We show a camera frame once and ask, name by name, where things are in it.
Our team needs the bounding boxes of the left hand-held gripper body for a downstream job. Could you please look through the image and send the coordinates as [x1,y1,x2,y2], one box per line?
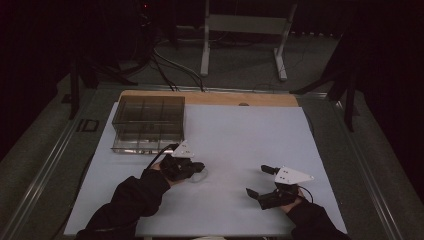
[159,139,195,183]

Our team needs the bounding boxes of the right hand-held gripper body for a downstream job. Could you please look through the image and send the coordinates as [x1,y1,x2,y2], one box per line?
[257,165,315,211]

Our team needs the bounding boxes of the thin ring bracelet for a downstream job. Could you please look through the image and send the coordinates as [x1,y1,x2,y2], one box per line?
[190,167,210,184]

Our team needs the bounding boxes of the clear plastic drawer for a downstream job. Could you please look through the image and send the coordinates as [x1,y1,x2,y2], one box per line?
[110,128,185,155]

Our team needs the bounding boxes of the clear plastic organizer box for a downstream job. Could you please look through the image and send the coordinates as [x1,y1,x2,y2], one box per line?
[111,95,186,134]

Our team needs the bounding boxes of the person's left hand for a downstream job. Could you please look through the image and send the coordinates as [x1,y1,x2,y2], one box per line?
[150,161,178,188]

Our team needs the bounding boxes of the person's right hand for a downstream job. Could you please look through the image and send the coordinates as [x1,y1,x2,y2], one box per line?
[279,188,306,215]

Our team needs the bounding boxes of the white table mat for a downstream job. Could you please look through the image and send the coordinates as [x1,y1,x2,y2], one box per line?
[63,102,348,238]

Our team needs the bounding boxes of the black tripod stand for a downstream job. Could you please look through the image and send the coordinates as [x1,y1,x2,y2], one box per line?
[289,33,363,133]
[68,54,139,120]

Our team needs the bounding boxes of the black floor plate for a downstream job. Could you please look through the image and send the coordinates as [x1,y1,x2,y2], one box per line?
[76,118,100,133]

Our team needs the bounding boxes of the white metal stand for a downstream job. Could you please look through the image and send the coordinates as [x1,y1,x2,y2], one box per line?
[199,0,298,82]

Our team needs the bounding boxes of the left hand-held gripper cable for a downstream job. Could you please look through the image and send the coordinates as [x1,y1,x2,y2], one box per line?
[144,143,180,171]

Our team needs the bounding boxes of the hand-held gripper cable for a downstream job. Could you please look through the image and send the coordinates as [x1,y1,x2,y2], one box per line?
[298,185,315,204]
[144,143,180,171]

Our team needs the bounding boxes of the right hand-held gripper cable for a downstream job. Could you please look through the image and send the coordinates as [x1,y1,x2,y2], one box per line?
[298,185,315,204]

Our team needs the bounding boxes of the metal floor rail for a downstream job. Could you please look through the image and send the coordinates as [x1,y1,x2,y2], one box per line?
[0,109,85,240]
[331,99,405,240]

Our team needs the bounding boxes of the floor cables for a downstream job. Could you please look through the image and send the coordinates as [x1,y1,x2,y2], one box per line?
[151,46,206,93]

